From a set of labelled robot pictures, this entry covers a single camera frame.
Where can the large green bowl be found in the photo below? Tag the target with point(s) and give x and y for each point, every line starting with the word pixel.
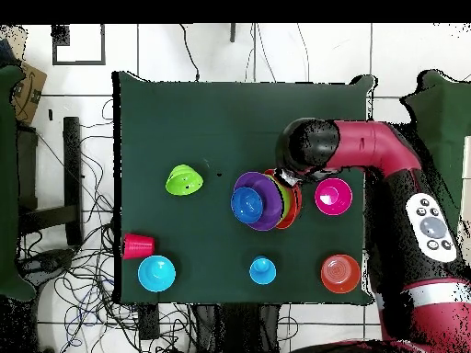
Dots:
pixel 286 198

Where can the purple bowl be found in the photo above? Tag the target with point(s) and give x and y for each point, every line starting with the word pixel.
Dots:
pixel 270 198

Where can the wide orange bowl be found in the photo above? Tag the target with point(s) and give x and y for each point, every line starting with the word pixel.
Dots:
pixel 296 206

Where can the magenta bowl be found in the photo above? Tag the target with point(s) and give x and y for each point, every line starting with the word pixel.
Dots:
pixel 333 196

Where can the dark blue bowl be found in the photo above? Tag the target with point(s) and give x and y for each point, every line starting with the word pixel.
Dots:
pixel 247 204

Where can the light blue cup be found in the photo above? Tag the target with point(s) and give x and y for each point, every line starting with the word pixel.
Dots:
pixel 262 271

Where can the small green bowl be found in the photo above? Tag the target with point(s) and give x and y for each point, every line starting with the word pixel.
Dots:
pixel 184 181

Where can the light blue bowl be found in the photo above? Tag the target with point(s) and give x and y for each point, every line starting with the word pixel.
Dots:
pixel 156 274

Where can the red cup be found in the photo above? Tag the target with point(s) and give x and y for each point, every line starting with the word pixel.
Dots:
pixel 139 246

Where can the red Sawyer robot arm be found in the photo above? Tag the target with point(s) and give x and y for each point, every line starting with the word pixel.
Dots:
pixel 386 206

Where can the dark green tablecloth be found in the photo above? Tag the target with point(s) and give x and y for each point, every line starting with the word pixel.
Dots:
pixel 202 121

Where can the deep orange bowl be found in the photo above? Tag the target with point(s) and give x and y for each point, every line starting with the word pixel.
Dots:
pixel 340 274

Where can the green cloth side table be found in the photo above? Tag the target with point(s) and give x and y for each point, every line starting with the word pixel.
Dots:
pixel 445 128
pixel 7 184

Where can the black box on floor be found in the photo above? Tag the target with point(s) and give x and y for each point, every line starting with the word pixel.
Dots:
pixel 149 321

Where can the black metal stand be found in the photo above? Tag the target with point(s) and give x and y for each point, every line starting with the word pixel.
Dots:
pixel 72 165

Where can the grey machine base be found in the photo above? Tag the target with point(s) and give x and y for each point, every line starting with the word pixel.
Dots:
pixel 48 261

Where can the cardboard box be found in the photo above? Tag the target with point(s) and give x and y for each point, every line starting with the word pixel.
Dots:
pixel 27 95

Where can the black post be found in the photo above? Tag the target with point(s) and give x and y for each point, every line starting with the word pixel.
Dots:
pixel 233 33

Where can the black square frame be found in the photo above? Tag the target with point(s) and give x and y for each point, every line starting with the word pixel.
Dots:
pixel 103 44

